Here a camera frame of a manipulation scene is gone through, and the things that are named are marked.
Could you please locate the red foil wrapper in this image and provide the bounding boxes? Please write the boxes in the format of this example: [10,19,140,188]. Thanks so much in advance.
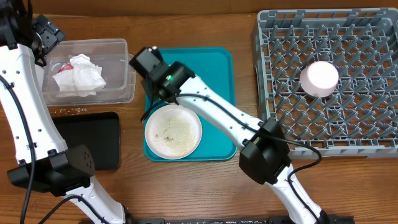
[58,63,73,73]

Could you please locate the white napkin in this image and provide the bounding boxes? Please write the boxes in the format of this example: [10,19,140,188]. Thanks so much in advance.
[53,70,96,97]
[70,54,106,90]

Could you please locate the grey dishwasher rack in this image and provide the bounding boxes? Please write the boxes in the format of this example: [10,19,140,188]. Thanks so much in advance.
[251,8,397,159]

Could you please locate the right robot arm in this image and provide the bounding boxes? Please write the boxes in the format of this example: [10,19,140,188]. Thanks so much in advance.
[129,47,330,224]

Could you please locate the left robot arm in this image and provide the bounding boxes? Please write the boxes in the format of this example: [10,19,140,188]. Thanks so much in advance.
[1,1,134,223]

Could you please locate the clear plastic waste bin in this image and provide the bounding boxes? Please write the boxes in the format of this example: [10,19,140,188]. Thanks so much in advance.
[37,39,136,106]

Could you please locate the teal serving tray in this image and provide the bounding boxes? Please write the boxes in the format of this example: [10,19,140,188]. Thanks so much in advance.
[144,47,237,162]

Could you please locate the large white plate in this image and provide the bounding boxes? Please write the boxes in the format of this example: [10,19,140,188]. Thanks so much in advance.
[144,105,203,160]

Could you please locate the scattered rice grains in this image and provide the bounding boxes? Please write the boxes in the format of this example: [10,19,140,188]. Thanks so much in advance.
[50,107,88,116]

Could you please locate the black plastic tray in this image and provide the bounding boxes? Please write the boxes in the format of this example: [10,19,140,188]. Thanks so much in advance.
[53,112,121,170]

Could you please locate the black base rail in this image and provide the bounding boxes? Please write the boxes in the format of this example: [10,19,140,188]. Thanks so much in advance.
[130,215,355,224]

